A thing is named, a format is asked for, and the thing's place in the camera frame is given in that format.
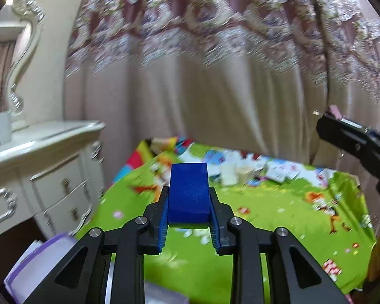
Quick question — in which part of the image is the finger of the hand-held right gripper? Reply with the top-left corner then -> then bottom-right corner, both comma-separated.
316,115 -> 380,166

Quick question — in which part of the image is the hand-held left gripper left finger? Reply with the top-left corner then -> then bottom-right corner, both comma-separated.
22,186 -> 172,304

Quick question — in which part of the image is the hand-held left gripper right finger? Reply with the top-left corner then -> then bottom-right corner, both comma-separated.
208,186 -> 349,304

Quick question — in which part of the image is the rose gold binder clip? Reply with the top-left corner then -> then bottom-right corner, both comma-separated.
313,105 -> 343,121

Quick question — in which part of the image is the dark blue box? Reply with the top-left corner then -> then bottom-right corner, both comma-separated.
167,162 -> 211,229

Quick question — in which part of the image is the beige cardboard box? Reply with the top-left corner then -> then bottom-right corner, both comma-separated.
237,164 -> 258,185

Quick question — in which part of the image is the cartoon printed cloth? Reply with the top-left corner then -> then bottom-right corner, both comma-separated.
73,137 -> 378,304

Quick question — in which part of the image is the pink beige curtain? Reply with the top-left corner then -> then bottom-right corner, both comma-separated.
63,0 -> 380,173

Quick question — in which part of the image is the white ornate dresser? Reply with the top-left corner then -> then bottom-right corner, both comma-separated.
0,120 -> 107,245

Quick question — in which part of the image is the purple white paper box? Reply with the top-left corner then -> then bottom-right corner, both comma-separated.
4,232 -> 80,304

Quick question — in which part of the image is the white mug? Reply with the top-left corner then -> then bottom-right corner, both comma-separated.
0,111 -> 14,148

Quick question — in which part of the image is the white ornate mirror frame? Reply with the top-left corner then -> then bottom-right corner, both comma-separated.
0,0 -> 47,125

